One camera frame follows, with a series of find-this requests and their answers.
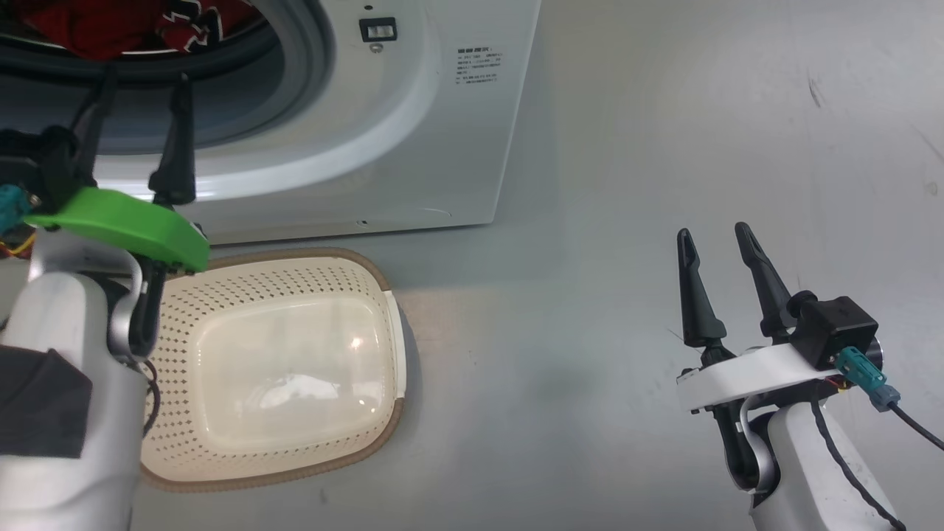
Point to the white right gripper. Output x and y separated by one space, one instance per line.
752 372

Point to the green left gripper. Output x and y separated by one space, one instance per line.
125 225

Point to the red clothing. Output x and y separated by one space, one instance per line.
88 29

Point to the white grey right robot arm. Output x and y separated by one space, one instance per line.
800 472

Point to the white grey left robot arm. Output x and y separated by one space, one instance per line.
66 479

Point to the black door latch socket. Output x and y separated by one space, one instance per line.
377 30

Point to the white front-load washing machine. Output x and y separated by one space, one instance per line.
413 147

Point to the cream perforated laundry basket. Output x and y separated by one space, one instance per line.
295 383

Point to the small printed text sticker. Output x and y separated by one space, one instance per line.
479 66

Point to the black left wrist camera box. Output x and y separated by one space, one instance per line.
51 166

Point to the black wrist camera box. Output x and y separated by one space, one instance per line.
51 166
841 328

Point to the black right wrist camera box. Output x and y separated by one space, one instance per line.
841 328

